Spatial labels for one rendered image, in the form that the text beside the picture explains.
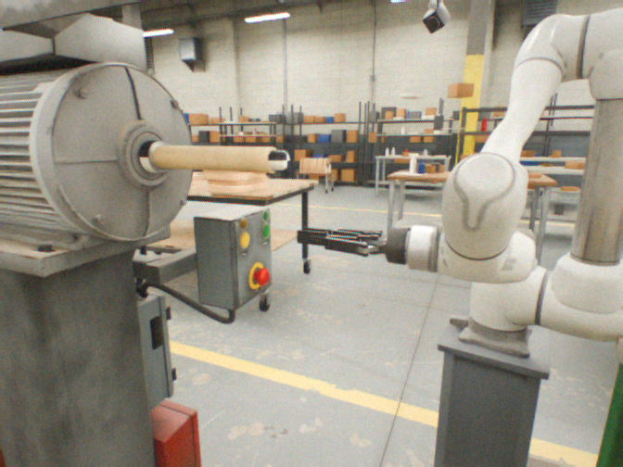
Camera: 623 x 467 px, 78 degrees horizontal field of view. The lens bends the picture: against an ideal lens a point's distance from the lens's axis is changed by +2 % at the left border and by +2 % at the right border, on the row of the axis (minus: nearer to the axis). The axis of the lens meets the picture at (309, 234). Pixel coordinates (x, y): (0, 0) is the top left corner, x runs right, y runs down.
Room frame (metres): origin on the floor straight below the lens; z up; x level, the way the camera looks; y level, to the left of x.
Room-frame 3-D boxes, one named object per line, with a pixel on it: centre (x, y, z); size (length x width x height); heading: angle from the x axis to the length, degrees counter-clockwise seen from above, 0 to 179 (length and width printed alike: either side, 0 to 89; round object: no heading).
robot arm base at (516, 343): (1.05, -0.54, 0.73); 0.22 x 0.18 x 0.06; 59
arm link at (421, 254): (0.72, -0.22, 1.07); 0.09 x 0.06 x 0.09; 156
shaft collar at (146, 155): (0.56, 0.22, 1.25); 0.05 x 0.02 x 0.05; 156
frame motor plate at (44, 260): (0.67, 0.48, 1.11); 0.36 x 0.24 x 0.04; 66
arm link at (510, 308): (1.03, -0.57, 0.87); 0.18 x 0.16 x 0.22; 51
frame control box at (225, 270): (0.84, 0.24, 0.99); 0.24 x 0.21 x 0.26; 66
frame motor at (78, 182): (0.65, 0.41, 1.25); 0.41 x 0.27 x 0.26; 66
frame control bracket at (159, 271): (0.78, 0.26, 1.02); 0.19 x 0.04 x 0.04; 156
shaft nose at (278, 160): (0.48, 0.04, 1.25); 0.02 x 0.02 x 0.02; 66
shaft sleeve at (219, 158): (0.52, 0.13, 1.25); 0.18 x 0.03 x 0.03; 66
